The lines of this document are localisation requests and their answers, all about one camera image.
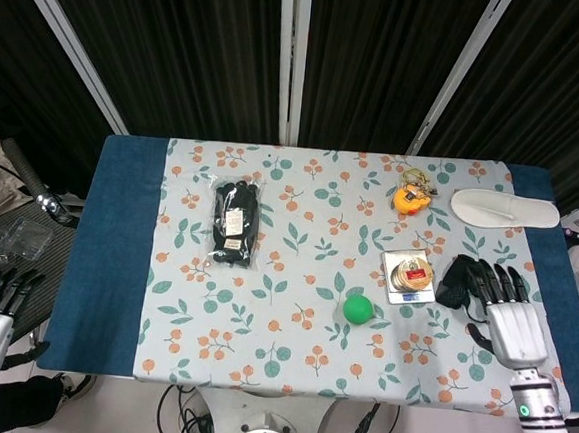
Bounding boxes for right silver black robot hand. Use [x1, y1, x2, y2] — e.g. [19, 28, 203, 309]
[457, 256, 557, 372]

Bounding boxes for round gold tin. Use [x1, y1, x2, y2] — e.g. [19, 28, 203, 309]
[387, 257, 435, 294]

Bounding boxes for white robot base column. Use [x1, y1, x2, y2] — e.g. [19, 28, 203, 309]
[196, 387, 336, 433]

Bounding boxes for small digital scale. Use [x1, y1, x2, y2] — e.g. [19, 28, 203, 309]
[377, 248, 441, 309]

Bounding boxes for black shoe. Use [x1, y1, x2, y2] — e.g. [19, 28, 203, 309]
[0, 368, 97, 433]

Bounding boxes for black mesh cloth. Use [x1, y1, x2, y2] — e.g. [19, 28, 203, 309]
[435, 252, 493, 313]

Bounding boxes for clear plastic package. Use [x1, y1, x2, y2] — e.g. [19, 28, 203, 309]
[0, 216, 54, 263]

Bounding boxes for white slipper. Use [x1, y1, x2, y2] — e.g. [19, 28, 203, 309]
[449, 187, 563, 231]

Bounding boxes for green ball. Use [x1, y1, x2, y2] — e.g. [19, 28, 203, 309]
[340, 294, 376, 328]

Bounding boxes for blue table cover cloth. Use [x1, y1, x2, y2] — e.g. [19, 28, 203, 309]
[35, 127, 579, 416]

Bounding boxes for grey office chair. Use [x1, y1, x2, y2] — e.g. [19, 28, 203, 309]
[0, 136, 89, 361]

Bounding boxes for floral print tablecloth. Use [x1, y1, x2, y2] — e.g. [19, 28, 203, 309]
[133, 135, 579, 418]

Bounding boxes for bagged black gloves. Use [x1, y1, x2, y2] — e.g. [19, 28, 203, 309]
[207, 179, 266, 271]

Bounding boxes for black pleated curtain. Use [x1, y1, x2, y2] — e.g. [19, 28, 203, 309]
[0, 0, 579, 220]

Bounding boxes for orange yellow toy keychain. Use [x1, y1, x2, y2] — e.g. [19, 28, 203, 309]
[389, 166, 443, 220]

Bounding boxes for black floor cable bundle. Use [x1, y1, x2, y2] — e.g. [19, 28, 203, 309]
[345, 400, 384, 433]
[156, 384, 222, 433]

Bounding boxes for white frame post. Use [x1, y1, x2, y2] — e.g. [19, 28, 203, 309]
[268, 0, 313, 147]
[407, 0, 516, 164]
[0, 0, 140, 136]

